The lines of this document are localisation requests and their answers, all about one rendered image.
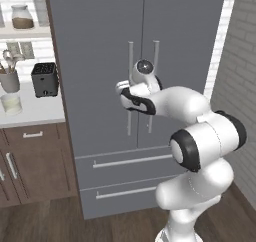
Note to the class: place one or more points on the white wall shelf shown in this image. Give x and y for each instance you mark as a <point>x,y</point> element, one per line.
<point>23,32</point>

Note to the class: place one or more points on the brown wooden cupboard door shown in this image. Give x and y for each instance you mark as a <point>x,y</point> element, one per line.
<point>43,172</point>
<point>4,194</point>

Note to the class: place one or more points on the brown wooden drawer front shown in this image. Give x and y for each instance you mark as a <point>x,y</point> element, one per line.
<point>36,140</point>

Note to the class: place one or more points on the grey wall socket plate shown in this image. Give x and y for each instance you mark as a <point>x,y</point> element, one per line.
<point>27,49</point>
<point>13,48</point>

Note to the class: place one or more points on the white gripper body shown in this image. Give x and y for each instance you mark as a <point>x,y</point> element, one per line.
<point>122,85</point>

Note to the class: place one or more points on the grey fridge drawer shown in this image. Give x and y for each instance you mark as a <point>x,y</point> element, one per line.
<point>126,204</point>
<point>133,172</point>

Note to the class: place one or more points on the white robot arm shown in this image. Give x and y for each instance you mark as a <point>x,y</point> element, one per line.
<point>196,106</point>

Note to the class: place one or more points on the grey utensil pot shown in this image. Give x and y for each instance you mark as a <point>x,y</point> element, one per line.
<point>9,81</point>

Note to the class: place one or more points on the grey fridge door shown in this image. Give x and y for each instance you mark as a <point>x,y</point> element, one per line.
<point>183,36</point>
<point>96,69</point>

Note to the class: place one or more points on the pale glass of lemonade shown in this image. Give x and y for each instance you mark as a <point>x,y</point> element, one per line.
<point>11,104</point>

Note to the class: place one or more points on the black toaster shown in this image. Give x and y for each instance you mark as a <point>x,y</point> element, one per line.
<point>45,81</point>

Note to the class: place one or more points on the glass jar with brown contents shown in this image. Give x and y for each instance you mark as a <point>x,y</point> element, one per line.
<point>22,17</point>

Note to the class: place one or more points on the pale kitchen utensils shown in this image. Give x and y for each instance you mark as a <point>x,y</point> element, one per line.
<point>11,57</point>

